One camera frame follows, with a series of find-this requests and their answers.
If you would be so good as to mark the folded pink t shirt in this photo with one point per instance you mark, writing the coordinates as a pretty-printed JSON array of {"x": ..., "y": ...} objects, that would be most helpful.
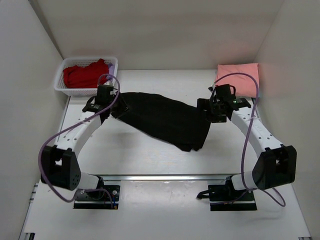
[{"x": 244, "y": 85}]

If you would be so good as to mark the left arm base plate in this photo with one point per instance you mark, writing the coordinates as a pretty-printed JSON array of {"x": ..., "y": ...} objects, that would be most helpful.
[{"x": 100, "y": 200}]

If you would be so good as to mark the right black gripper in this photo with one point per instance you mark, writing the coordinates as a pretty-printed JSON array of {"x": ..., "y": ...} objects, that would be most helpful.
[{"x": 205, "y": 105}]

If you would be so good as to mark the aluminium table rail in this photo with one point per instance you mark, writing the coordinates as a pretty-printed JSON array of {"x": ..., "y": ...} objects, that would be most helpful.
[{"x": 215, "y": 170}]

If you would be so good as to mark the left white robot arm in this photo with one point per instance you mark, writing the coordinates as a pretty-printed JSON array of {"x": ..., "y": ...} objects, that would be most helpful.
[{"x": 59, "y": 165}]

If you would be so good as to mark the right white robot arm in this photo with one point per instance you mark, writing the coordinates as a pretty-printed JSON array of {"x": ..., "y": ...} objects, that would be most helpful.
[{"x": 276, "y": 163}]

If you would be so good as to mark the black t shirt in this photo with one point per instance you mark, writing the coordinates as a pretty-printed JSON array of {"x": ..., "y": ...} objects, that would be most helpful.
[{"x": 165, "y": 119}]

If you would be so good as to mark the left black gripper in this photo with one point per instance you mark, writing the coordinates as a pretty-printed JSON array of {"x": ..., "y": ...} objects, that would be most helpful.
[{"x": 116, "y": 96}]

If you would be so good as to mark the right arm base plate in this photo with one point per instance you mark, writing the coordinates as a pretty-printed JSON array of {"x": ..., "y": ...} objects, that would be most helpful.
[{"x": 225, "y": 199}]

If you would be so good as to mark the white plastic basket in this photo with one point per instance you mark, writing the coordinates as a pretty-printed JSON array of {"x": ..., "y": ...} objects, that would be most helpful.
[{"x": 81, "y": 61}]

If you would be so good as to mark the red t shirt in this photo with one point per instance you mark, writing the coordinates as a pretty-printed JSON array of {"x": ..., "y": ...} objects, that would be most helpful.
[{"x": 77, "y": 77}]

